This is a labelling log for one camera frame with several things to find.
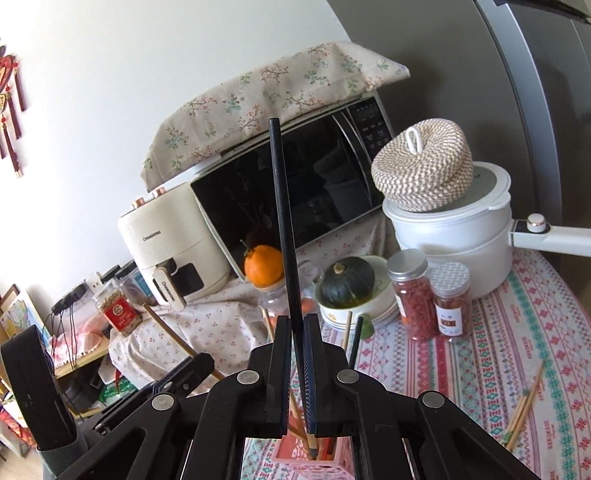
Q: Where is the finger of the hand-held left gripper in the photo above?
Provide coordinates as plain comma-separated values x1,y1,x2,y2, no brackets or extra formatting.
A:
95,353,215,432

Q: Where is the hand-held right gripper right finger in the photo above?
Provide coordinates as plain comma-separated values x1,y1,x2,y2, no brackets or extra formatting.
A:
302,313,543,480

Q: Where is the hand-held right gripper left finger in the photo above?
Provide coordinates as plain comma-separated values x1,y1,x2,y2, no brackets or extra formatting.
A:
55,314,294,480

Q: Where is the black chopstick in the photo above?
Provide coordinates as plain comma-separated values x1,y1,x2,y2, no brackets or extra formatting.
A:
269,117,321,462
346,316,365,370

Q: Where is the pink plastic utensil basket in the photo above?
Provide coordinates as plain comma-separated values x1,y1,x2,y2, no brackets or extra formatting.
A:
270,434,365,480

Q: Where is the white floral cover cloth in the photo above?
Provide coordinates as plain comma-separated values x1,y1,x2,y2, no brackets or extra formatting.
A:
108,217,402,393

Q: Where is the white bowl with squash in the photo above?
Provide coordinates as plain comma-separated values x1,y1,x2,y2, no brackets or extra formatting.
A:
315,255,402,340

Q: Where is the framed picture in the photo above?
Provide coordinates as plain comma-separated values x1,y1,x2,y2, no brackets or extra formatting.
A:
0,284,51,352

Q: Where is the glass jar with wooden lid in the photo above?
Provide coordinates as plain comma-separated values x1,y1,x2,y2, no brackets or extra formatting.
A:
259,279,319,342

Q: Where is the dark green kabocha squash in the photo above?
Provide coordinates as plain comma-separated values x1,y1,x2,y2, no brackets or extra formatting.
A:
321,257,376,306

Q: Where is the power strip with plugs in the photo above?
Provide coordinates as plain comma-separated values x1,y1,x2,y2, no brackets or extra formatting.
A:
51,270,105,317

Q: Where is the large orange with stem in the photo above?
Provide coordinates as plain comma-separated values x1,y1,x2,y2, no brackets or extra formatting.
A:
241,239,283,287

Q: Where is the tall jar of red berries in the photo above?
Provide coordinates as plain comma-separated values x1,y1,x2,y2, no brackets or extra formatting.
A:
387,249,439,342

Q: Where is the cream air fryer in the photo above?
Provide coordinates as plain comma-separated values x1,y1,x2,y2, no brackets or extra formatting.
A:
117,182,232,311

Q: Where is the patterned tablecloth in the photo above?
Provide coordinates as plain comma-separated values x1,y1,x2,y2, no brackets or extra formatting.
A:
242,251,591,480

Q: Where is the short jar of red berries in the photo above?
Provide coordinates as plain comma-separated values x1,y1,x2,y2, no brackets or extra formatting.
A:
428,263,474,343

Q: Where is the black microwave oven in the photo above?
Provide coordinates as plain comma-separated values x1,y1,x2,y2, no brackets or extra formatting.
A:
189,90,395,282

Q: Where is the folded floral cloth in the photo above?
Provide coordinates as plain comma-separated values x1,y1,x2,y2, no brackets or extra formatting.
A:
141,41,411,192

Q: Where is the grey refrigerator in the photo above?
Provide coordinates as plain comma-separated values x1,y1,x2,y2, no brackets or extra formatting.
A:
325,0,591,296

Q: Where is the white electric pot with handle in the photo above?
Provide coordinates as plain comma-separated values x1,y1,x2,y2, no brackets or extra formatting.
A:
382,161,591,300

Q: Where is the woven rope basket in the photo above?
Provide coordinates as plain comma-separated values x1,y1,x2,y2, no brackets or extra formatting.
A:
370,117,475,213

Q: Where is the red knot wall ornament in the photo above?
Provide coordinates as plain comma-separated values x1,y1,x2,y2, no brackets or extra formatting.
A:
0,44,26,178

